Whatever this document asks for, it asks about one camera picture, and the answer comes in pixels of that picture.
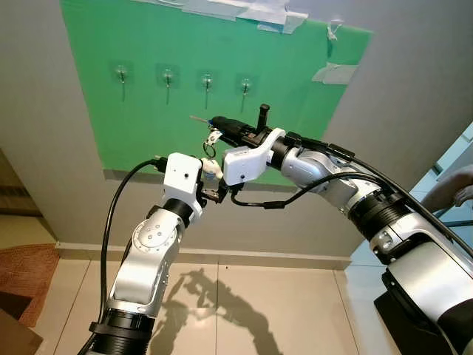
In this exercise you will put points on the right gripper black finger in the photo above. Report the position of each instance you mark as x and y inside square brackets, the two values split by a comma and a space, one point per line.
[238, 135]
[229, 123]

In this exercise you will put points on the key bunch with white charm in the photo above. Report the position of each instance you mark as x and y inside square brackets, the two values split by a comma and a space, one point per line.
[212, 170]

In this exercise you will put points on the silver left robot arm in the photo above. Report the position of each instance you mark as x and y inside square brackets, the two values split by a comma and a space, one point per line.
[144, 274]

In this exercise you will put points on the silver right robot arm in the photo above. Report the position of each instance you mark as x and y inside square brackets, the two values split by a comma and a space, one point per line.
[414, 274]

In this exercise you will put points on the clear adhesive metal hook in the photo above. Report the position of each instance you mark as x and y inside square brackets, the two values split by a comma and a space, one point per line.
[207, 78]
[245, 81]
[122, 72]
[168, 74]

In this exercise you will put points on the green board with hooks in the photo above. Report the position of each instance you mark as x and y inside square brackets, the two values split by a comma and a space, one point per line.
[148, 126]

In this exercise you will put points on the crumpled white tape patch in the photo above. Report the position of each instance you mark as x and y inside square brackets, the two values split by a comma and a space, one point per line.
[336, 74]

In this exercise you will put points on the wide translucent tape strip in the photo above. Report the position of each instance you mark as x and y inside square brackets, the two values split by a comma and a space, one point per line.
[259, 11]

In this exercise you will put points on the small white tape scrap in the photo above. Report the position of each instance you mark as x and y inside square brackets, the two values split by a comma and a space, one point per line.
[335, 31]

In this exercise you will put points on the person in teal shorts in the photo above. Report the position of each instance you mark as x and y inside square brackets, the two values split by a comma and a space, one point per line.
[451, 192]

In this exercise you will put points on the brown doormat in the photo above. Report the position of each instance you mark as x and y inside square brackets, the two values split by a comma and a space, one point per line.
[26, 281]

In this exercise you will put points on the wood grain door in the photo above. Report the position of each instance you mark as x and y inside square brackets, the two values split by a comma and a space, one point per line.
[6, 185]

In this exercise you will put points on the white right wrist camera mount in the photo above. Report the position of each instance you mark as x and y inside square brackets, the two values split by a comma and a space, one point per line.
[244, 163]

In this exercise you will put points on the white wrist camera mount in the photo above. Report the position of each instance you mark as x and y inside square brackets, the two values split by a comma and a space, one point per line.
[244, 163]
[181, 174]

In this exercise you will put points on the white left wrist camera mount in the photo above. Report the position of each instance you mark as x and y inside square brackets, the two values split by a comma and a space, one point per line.
[181, 174]

